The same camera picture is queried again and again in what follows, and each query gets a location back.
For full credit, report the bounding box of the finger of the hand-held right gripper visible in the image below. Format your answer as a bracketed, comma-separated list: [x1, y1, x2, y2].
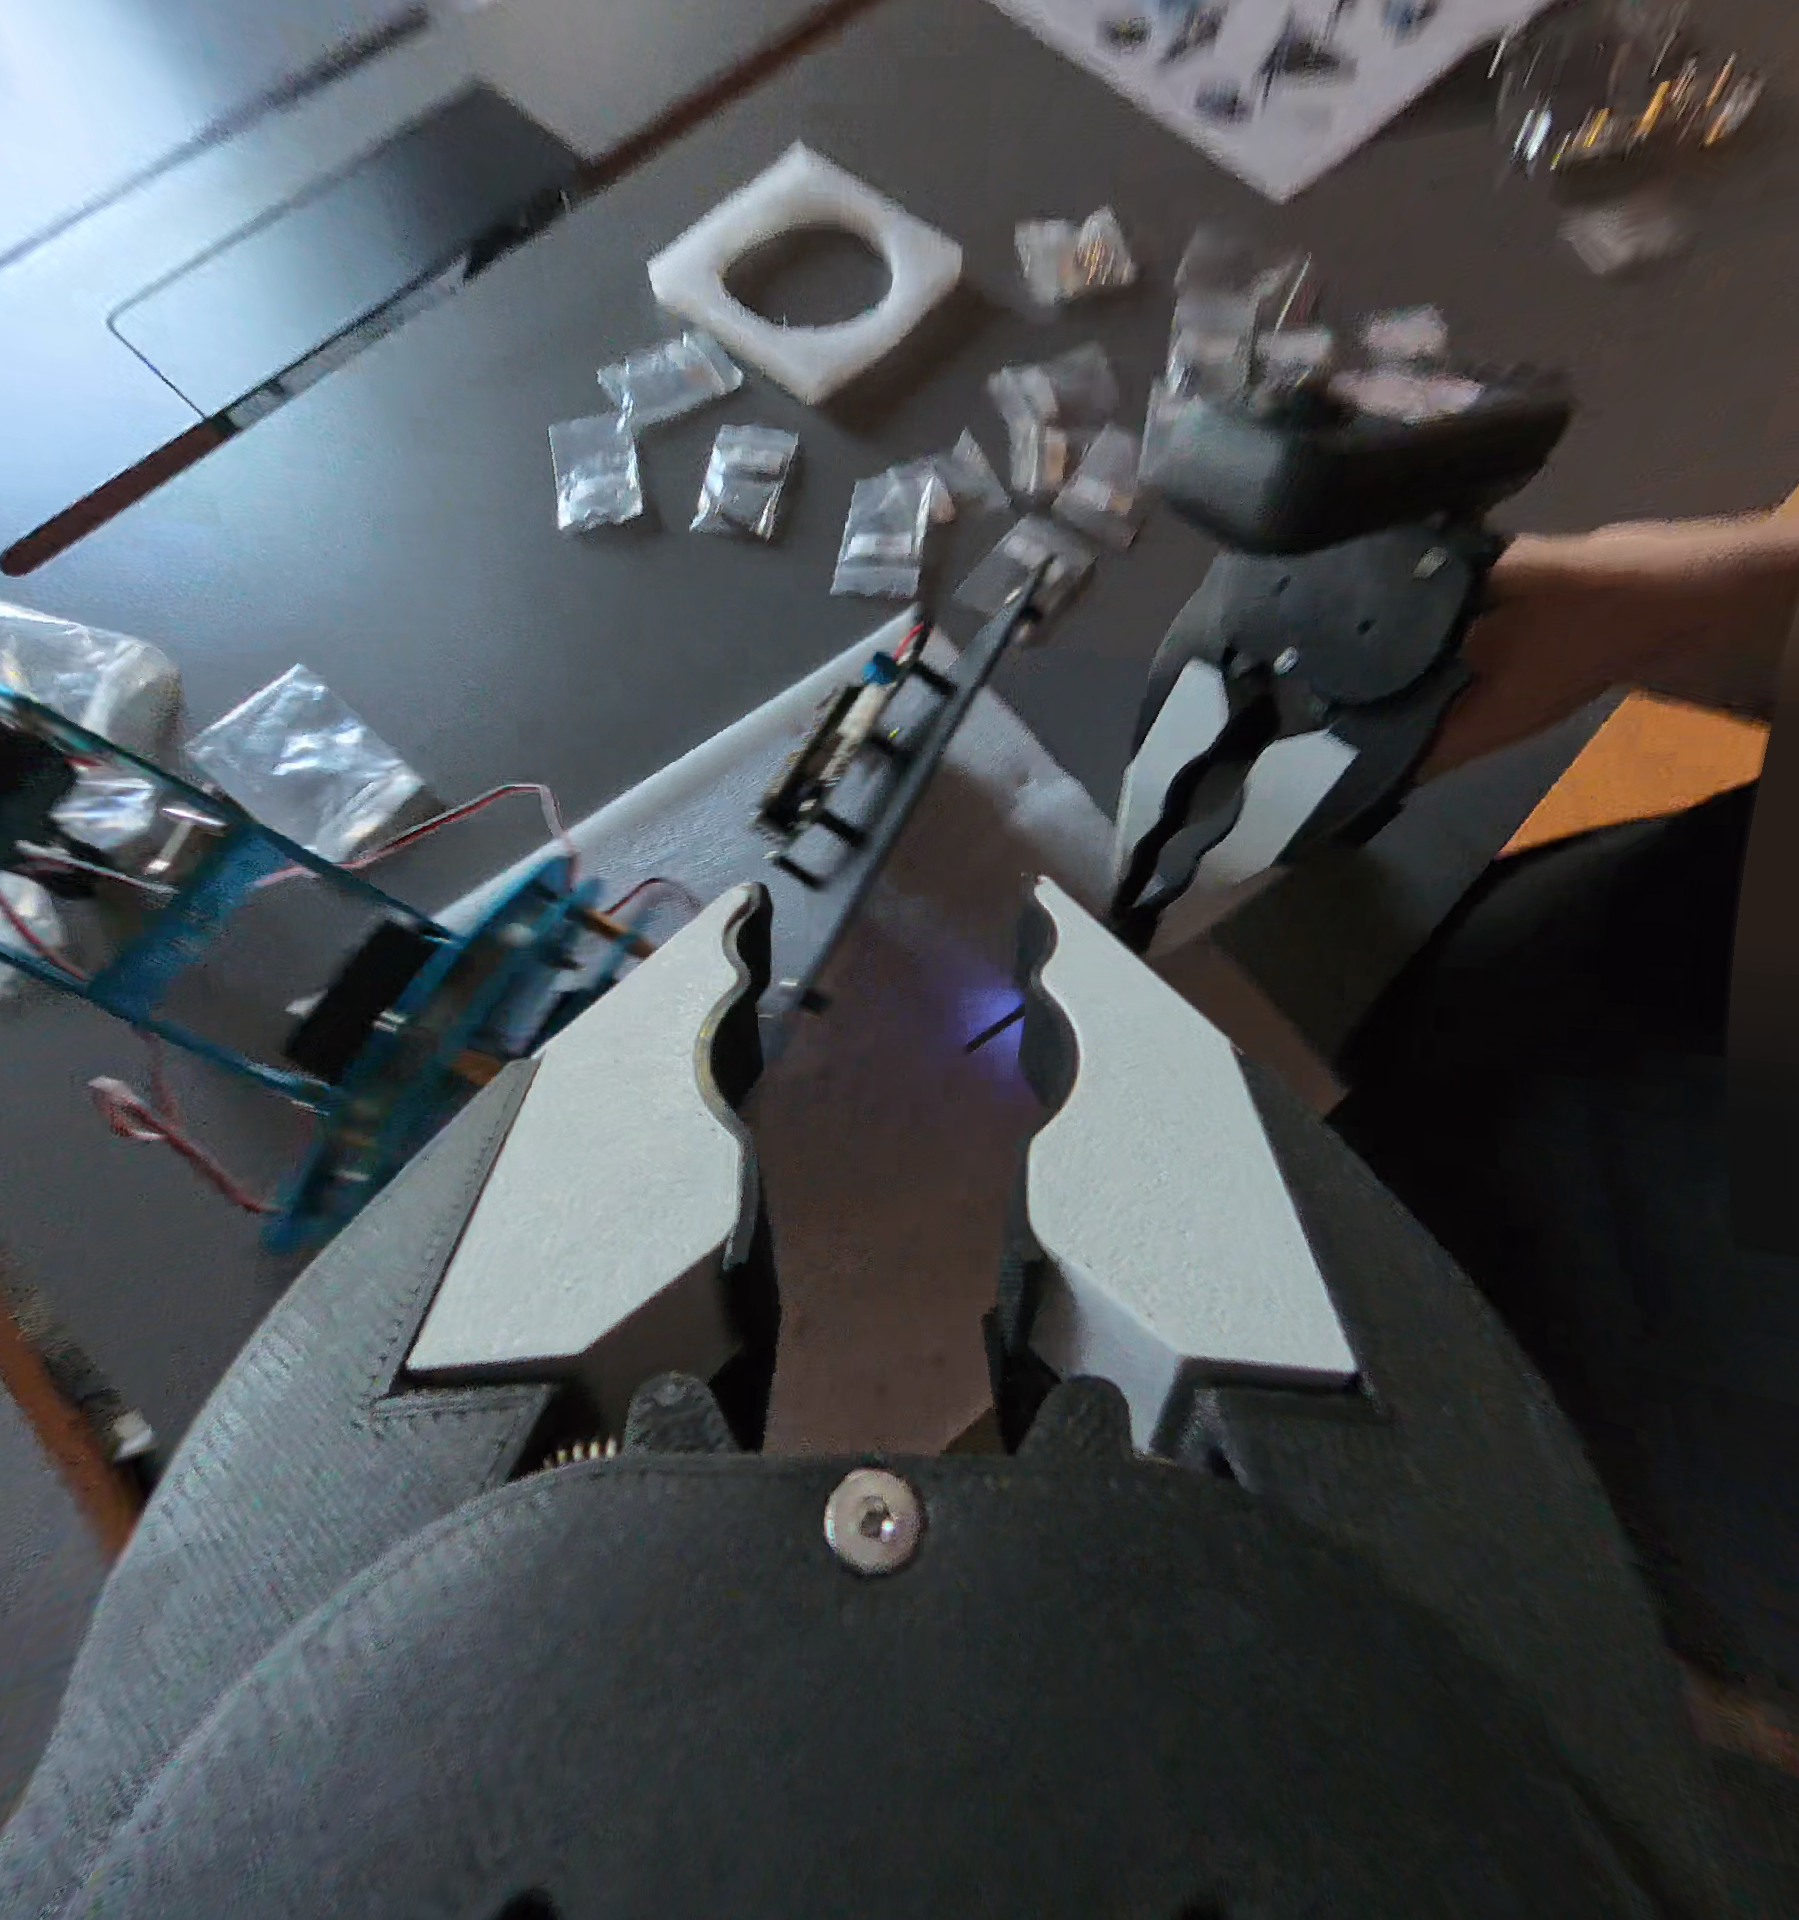
[1179, 722, 1360, 888]
[1109, 659, 1239, 949]

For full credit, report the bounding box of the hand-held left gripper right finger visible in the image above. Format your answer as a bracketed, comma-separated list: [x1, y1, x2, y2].
[984, 877, 1363, 1459]

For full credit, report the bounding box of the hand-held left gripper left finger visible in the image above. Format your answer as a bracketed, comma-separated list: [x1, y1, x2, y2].
[404, 880, 773, 1378]

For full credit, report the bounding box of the blue toy robot arm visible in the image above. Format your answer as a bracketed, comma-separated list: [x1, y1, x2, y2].
[0, 555, 1063, 1252]

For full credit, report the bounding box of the person's right forearm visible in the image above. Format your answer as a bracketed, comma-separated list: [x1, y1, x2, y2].
[1424, 510, 1799, 782]

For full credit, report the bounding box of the dark grey desk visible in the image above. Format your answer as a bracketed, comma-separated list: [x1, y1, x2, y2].
[0, 0, 1799, 1515]

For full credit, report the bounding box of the grey foam pad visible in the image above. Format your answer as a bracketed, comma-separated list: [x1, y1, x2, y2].
[435, 606, 1291, 1457]

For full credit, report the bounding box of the printed instruction sheet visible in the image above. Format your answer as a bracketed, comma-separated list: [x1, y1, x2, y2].
[987, 0, 1552, 202]

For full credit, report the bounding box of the pile of small screw bags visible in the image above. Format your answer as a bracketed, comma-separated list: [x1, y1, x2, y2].
[544, 195, 1696, 617]

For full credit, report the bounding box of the large clear plastic bag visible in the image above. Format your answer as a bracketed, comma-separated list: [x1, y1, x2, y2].
[0, 587, 179, 1008]

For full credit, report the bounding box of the white foam frame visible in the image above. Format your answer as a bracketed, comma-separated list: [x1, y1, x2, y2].
[645, 141, 966, 405]

